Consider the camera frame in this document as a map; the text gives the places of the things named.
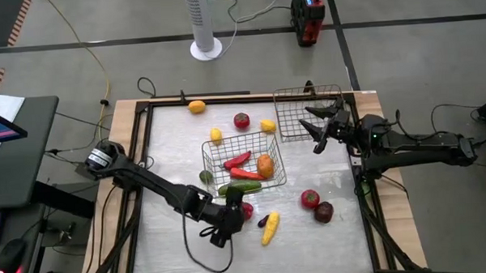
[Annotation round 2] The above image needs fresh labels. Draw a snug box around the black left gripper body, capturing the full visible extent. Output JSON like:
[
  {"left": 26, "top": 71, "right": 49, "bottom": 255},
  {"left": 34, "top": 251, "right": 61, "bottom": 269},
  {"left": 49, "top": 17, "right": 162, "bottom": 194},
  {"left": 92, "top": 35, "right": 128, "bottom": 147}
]
[{"left": 211, "top": 203, "right": 246, "bottom": 240}]

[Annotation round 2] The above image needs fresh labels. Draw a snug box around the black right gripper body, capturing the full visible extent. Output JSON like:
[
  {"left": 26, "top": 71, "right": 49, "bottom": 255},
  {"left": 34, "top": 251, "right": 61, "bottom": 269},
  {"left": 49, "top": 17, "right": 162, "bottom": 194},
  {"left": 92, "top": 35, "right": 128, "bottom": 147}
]
[{"left": 326, "top": 107, "right": 354, "bottom": 146}]

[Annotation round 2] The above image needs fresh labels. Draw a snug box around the green cucumber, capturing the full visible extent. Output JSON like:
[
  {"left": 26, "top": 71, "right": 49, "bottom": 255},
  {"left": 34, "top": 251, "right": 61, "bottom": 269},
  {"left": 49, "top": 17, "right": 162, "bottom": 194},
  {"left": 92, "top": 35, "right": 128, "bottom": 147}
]
[{"left": 217, "top": 179, "right": 263, "bottom": 197}]

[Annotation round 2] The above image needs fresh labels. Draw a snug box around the red bell pepper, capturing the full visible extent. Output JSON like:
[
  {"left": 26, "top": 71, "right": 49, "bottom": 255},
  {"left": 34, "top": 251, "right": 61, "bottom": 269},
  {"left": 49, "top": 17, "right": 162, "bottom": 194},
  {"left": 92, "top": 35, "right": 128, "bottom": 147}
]
[{"left": 241, "top": 201, "right": 256, "bottom": 222}]

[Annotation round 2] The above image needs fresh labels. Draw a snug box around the small wire basket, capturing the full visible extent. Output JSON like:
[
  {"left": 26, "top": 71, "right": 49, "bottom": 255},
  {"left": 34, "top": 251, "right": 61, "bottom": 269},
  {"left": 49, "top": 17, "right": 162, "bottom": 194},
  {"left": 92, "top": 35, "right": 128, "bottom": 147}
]
[{"left": 272, "top": 83, "right": 347, "bottom": 143}]

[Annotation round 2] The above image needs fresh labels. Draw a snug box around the green lime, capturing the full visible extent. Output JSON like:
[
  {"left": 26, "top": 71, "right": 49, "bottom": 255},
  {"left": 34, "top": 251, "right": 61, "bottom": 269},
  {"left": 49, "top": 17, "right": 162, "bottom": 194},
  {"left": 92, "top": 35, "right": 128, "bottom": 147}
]
[{"left": 198, "top": 169, "right": 215, "bottom": 186}]

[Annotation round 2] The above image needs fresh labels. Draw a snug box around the red chili pepper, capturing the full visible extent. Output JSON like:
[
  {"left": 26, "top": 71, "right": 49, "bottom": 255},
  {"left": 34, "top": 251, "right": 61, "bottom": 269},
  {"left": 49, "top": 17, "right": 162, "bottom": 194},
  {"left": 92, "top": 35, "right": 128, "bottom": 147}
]
[{"left": 223, "top": 150, "right": 253, "bottom": 171}]

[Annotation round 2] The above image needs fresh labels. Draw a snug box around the orange potato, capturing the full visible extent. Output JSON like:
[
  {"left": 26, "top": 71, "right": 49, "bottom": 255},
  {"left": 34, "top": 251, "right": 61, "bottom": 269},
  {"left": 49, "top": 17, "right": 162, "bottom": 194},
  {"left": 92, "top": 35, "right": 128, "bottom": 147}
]
[{"left": 256, "top": 153, "right": 275, "bottom": 180}]

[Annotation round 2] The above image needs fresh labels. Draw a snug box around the yellow corn cob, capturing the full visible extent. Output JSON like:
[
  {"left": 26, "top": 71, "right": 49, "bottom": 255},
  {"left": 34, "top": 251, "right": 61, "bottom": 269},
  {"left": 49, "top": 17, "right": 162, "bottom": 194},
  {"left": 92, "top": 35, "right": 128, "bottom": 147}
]
[{"left": 260, "top": 211, "right": 282, "bottom": 247}]

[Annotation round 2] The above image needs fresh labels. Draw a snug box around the large wire basket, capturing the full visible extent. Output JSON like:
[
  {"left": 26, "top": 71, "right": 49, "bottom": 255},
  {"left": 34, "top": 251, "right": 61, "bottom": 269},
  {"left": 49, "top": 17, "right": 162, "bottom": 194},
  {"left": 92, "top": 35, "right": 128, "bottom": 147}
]
[{"left": 200, "top": 130, "right": 289, "bottom": 198}]

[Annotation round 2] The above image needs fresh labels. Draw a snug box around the yellow lemon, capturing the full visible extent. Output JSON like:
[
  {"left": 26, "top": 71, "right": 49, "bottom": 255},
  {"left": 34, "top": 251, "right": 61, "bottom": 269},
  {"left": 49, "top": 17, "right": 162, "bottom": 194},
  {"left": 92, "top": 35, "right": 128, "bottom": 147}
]
[
  {"left": 210, "top": 126, "right": 224, "bottom": 146},
  {"left": 259, "top": 118, "right": 278, "bottom": 134}
]

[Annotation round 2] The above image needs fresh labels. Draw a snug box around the red tomato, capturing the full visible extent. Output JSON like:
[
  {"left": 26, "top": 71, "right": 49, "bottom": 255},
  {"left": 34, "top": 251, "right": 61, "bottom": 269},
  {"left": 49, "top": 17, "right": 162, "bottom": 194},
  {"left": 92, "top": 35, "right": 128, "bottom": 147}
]
[
  {"left": 300, "top": 189, "right": 322, "bottom": 211},
  {"left": 232, "top": 112, "right": 252, "bottom": 130}
]

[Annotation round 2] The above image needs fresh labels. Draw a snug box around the dark red apple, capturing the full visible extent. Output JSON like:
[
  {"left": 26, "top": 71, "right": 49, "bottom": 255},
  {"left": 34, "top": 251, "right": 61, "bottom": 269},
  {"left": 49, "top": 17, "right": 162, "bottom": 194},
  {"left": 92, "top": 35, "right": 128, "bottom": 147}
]
[{"left": 313, "top": 201, "right": 335, "bottom": 225}]

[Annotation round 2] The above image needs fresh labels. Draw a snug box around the orange yellow mango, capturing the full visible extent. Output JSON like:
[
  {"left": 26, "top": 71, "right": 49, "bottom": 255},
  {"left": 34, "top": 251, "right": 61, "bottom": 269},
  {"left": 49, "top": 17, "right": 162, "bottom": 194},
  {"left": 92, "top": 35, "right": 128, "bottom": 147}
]
[{"left": 187, "top": 99, "right": 207, "bottom": 115}]

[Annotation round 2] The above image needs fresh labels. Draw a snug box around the red black power station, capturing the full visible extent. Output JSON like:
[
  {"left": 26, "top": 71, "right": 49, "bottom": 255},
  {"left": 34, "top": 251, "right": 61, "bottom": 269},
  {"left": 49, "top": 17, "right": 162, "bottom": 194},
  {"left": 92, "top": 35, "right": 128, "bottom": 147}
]
[{"left": 289, "top": 0, "right": 328, "bottom": 48}]

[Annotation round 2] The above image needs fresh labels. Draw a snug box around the white tower fan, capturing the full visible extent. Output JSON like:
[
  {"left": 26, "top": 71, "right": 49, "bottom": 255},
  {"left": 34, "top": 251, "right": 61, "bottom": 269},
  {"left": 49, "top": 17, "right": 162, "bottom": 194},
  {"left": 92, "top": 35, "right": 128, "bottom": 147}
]
[{"left": 183, "top": 0, "right": 224, "bottom": 62}]

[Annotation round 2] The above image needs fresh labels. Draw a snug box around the dark grey desk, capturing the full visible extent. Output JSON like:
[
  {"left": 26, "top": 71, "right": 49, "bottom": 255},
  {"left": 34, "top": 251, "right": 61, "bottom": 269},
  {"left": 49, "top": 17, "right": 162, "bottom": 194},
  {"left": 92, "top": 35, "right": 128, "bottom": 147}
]
[{"left": 0, "top": 95, "right": 64, "bottom": 209}]

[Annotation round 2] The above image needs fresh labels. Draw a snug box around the black computer mouse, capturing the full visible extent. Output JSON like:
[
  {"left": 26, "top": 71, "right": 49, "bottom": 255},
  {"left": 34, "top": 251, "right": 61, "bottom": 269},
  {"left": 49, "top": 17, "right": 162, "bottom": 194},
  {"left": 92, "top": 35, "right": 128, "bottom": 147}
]
[{"left": 0, "top": 237, "right": 28, "bottom": 273}]

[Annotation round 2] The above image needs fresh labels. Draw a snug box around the white paper sheet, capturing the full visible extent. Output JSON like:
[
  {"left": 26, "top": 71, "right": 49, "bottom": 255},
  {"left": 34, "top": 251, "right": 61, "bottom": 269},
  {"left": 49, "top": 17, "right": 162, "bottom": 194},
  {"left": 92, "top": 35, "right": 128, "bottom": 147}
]
[{"left": 0, "top": 90, "right": 28, "bottom": 166}]

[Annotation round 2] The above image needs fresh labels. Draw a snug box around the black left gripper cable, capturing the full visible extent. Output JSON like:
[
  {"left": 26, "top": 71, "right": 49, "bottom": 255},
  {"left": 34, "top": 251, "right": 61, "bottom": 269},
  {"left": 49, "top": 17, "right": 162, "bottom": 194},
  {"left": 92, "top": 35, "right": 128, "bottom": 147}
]
[{"left": 181, "top": 205, "right": 236, "bottom": 273}]

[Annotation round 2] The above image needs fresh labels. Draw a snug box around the black floor cable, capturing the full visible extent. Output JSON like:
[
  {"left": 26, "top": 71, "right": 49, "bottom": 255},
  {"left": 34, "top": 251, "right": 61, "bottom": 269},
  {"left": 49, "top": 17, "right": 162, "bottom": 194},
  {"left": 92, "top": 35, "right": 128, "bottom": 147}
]
[{"left": 430, "top": 101, "right": 483, "bottom": 134}]

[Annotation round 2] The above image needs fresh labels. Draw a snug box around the black table frame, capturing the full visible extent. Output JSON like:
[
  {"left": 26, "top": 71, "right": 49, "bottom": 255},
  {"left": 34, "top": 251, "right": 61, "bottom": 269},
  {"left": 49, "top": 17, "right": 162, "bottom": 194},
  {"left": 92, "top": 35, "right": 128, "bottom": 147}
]
[{"left": 73, "top": 80, "right": 429, "bottom": 273}]

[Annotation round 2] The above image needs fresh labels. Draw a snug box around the white cable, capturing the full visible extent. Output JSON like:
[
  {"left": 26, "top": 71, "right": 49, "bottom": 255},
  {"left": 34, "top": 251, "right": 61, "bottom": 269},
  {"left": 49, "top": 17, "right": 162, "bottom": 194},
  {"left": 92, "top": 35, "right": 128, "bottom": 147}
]
[{"left": 205, "top": 0, "right": 294, "bottom": 60}]

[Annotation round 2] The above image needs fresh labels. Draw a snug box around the black cable loop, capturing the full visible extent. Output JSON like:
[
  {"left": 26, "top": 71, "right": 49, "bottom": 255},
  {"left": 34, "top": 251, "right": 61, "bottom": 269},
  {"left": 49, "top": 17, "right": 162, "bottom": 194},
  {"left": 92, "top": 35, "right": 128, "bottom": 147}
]
[{"left": 137, "top": 76, "right": 157, "bottom": 99}]

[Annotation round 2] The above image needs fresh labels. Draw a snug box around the yellow cable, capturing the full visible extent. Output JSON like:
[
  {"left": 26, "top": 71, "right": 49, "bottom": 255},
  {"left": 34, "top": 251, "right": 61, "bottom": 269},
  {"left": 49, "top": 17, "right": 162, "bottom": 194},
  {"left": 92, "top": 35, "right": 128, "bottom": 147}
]
[{"left": 45, "top": 0, "right": 113, "bottom": 143}]

